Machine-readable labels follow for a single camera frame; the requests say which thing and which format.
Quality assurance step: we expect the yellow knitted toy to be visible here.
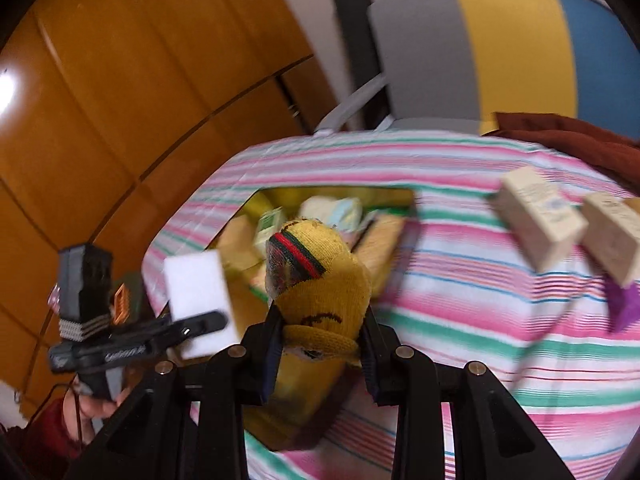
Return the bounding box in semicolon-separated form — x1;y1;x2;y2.
264;218;374;366

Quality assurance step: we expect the white foam block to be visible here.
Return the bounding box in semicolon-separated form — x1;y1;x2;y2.
163;250;241;361

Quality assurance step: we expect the yellow sponge block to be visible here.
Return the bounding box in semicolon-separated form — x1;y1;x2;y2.
352;212;406;298

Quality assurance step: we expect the green essential oil box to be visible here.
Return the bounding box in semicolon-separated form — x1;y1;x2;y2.
254;207;286;259

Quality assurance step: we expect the left hand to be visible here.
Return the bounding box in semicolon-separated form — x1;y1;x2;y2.
63;378;132;444

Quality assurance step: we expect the white towel roll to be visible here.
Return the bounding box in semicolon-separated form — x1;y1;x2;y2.
298;195;362;232

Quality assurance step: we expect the striped bed sheet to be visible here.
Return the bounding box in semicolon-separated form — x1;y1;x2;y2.
142;131;639;479

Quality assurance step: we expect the cream box with barcode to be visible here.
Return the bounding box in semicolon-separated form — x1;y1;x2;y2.
494;166;588;273

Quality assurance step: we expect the purple pouch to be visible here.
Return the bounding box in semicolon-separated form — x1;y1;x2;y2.
604;276;640;334

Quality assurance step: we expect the cream cardboard box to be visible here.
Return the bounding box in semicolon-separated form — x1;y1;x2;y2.
582;193;639;287

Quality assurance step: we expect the wooden wardrobe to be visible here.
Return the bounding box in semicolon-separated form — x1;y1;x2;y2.
1;0;335;415

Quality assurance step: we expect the grey yellow blue chair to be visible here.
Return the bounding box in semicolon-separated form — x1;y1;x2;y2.
316;0;639;139

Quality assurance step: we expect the dark red blanket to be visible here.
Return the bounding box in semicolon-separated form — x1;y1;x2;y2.
489;112;640;194

